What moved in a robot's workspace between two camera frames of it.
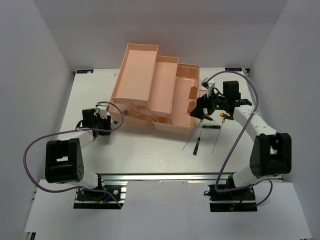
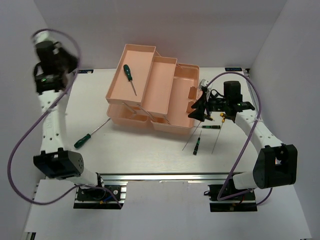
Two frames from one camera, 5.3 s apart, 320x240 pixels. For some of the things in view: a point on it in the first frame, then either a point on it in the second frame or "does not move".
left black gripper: (107, 122) → (73, 60)
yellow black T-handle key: (224, 115) does not move
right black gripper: (202, 103) does not move
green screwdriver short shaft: (125, 112) → (128, 72)
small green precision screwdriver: (196, 148) does not move
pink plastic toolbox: (151, 88) does not move
